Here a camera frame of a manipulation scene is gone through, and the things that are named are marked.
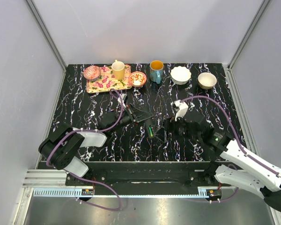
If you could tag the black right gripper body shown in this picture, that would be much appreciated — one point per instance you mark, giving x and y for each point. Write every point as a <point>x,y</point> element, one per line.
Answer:
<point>179,128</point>

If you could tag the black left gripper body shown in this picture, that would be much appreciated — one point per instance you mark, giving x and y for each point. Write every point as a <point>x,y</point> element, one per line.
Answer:
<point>131,111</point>

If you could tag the green AAA battery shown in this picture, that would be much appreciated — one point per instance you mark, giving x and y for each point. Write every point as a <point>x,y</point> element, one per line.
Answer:
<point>151,131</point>

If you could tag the black remote control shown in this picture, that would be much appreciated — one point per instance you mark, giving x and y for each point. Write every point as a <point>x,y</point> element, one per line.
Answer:
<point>149,122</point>

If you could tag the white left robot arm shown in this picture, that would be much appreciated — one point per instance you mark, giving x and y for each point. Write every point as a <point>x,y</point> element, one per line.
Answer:
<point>61,146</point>

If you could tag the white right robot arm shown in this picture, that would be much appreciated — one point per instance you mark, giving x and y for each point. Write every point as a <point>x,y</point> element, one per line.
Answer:
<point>230,162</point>

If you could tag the orange patterned bowl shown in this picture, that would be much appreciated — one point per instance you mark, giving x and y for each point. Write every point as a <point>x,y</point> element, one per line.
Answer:
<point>137,79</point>

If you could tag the floral rectangular tray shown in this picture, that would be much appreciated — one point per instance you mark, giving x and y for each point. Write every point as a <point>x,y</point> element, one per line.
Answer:
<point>107,81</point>

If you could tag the blue mug orange inside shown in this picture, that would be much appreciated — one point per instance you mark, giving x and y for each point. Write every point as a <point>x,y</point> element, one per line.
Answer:
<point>156,71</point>

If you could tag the yellow mug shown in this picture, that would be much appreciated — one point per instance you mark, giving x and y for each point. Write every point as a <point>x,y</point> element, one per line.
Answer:
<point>118,69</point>

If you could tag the white scalloped bowl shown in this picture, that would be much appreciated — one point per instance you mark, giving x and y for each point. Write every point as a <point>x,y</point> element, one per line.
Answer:
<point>180,75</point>

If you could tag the cream floral bowl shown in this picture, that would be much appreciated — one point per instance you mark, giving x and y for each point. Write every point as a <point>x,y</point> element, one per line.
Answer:
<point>207,80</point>

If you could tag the pink patterned bowl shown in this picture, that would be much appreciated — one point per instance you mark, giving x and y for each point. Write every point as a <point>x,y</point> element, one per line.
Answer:
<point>92,73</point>

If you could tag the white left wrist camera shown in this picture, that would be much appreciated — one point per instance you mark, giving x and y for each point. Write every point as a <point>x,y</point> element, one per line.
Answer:
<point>123,99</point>

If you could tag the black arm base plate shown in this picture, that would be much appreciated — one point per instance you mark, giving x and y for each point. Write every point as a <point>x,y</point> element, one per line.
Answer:
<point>112,177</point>

